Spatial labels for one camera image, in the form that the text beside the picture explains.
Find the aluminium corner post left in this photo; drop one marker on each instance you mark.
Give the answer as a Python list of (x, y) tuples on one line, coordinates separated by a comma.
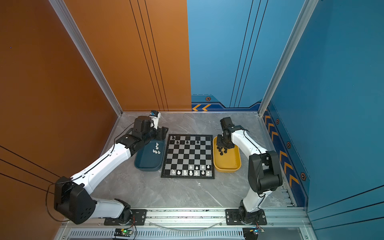
[(76, 36)]

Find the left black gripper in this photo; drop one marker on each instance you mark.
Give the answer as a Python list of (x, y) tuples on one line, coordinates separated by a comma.
[(162, 133)]

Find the yellow plastic tray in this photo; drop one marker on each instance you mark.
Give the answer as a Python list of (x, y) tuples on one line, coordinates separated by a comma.
[(226, 162)]

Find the right green circuit board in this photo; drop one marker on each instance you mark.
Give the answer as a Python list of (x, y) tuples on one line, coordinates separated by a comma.
[(252, 233)]

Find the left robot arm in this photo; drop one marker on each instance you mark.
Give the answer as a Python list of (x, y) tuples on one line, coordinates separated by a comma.
[(72, 197)]

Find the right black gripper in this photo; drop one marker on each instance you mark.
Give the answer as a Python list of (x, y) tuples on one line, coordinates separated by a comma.
[(219, 143)]

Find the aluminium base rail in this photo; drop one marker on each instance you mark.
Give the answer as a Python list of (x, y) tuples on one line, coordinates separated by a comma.
[(196, 224)]

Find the aluminium corner post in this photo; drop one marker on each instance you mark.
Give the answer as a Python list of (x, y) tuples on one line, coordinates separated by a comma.
[(294, 38), (76, 36)]

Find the left green circuit board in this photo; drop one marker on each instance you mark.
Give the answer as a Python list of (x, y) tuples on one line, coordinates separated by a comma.
[(124, 234)]

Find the green circuit board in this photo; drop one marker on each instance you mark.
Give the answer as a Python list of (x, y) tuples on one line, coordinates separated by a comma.
[(124, 234), (252, 233)]

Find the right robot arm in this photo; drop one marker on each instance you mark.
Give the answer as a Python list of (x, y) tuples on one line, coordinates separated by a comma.
[(264, 171)]

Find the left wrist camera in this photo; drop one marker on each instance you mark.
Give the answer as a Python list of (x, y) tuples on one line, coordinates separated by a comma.
[(155, 116)]

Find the black white chessboard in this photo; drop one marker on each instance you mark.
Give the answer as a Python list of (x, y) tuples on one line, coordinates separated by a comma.
[(189, 157)]

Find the teal plastic tray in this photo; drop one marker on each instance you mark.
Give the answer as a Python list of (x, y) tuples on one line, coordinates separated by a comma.
[(150, 158)]

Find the aluminium corner post right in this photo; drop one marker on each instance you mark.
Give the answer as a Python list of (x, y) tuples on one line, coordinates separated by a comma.
[(294, 38)]

